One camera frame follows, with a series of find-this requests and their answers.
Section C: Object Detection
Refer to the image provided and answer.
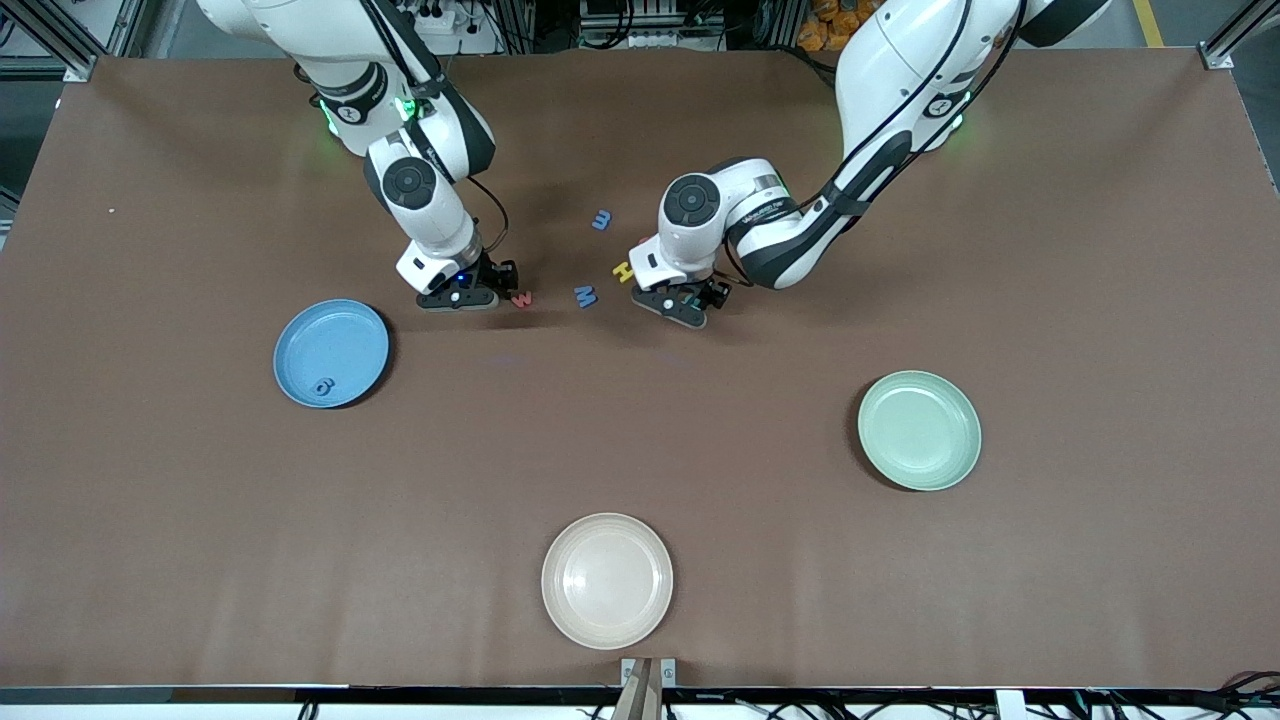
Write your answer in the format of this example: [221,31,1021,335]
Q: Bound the blue round plate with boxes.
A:
[273,299,391,410]

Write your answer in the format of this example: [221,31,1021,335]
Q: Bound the green round plate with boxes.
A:
[857,370,983,492]

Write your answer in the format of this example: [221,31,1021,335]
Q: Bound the black equipment rack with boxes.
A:
[578,0,729,51]

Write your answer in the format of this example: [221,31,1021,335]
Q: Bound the orange objects pile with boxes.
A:
[797,0,851,53]

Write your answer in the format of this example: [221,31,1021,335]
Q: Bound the beige round plate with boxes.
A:
[541,513,675,651]

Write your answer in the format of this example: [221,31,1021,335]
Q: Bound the brown table cover mat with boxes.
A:
[0,50,1280,691]

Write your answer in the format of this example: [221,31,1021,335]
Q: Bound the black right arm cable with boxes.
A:
[362,0,511,259]

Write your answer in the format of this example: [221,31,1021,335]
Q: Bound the small metal edge bracket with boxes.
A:
[620,657,678,689]

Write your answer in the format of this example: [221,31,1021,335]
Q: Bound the aluminium frame post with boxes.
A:
[15,0,99,83]
[1200,0,1280,71]

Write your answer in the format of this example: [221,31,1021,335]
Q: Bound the white table edge rail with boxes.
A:
[0,685,1280,720]

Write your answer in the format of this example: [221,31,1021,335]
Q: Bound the black cable bundle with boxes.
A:
[1085,670,1280,720]

